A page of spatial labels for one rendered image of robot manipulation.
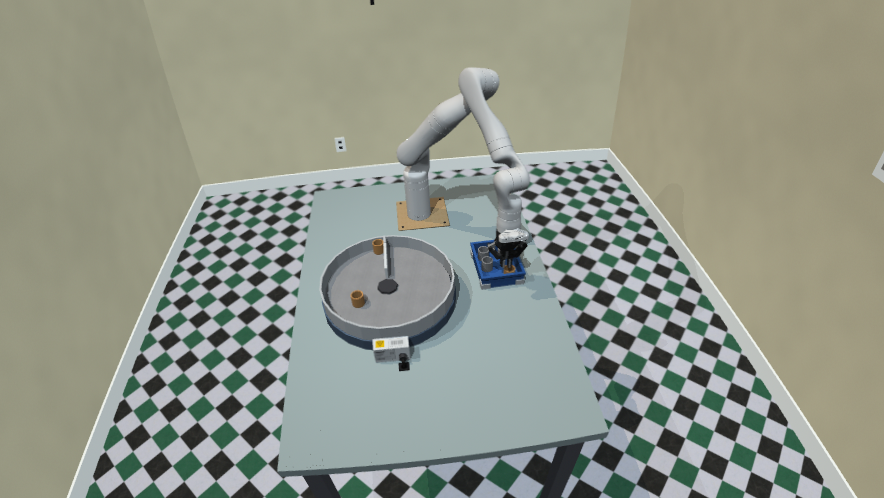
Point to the blue crate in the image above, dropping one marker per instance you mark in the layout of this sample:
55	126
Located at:
496	278

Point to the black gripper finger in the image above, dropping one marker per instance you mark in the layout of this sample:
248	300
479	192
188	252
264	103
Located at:
515	253
501	255

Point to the grey round turntable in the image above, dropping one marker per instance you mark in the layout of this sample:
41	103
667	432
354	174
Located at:
418	283

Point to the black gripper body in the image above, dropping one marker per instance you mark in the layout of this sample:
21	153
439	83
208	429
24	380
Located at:
499	245

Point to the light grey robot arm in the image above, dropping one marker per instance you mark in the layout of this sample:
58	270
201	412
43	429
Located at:
415	155

